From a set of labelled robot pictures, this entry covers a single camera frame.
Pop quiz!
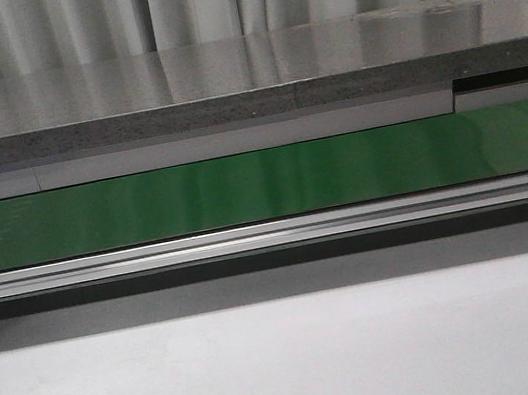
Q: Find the green conveyor belt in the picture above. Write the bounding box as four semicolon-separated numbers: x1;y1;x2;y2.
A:
0;100;528;272

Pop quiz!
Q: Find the aluminium conveyor side rail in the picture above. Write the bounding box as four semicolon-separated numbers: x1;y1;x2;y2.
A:
0;173;528;299

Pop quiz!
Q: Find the white rear conveyor guard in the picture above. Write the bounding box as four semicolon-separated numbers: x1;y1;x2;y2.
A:
0;66;528;199

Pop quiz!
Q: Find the grey speckled stone counter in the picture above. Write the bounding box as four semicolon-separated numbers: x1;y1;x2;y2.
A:
0;0;528;168

